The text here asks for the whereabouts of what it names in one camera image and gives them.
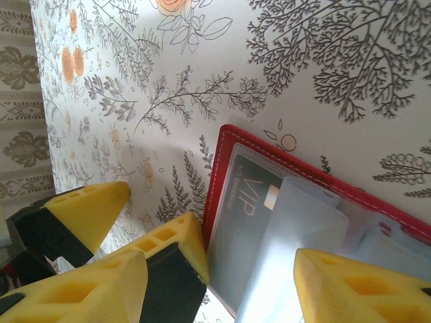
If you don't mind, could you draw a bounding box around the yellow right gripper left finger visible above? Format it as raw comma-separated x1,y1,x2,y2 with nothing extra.
0,250,149,323

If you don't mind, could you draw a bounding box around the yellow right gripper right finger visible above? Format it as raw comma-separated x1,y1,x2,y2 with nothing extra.
294,248,431,323

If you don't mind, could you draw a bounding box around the black VIP credit card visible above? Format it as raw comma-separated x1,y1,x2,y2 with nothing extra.
205,147,290,300

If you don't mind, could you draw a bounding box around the red card holder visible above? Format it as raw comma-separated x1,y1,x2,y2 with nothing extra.
201,123,431,323

